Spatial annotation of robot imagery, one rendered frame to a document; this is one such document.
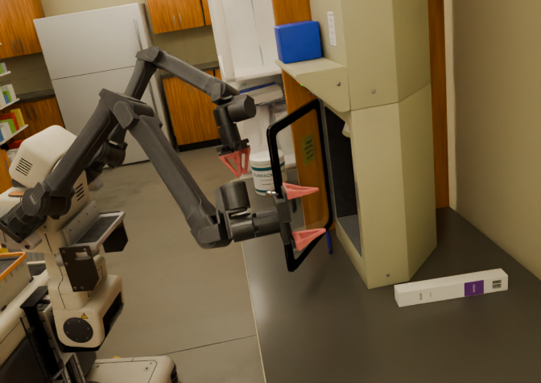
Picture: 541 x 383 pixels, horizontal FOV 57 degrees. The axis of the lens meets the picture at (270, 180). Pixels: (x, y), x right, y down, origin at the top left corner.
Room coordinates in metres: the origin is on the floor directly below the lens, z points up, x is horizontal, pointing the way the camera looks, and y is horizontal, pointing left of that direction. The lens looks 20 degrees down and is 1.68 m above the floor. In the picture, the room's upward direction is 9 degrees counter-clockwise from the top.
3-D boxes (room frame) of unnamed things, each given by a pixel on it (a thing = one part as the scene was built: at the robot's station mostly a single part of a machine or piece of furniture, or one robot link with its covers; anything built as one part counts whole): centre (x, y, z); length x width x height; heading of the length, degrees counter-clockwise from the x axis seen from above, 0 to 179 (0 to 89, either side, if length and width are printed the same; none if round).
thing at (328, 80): (1.25, -0.13, 1.46); 0.32 x 0.11 x 0.10; 4
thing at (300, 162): (1.27, -0.09, 1.19); 0.30 x 0.01 x 0.40; 149
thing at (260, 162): (1.89, 0.00, 1.02); 0.13 x 0.13 x 0.15
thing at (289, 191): (1.00, -0.05, 1.26); 0.09 x 0.07 x 0.07; 95
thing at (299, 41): (1.33, -0.13, 1.56); 0.10 x 0.10 x 0.09; 4
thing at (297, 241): (1.00, -0.06, 1.19); 0.09 x 0.07 x 0.07; 95
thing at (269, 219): (0.99, 0.02, 1.22); 0.07 x 0.07 x 0.10; 5
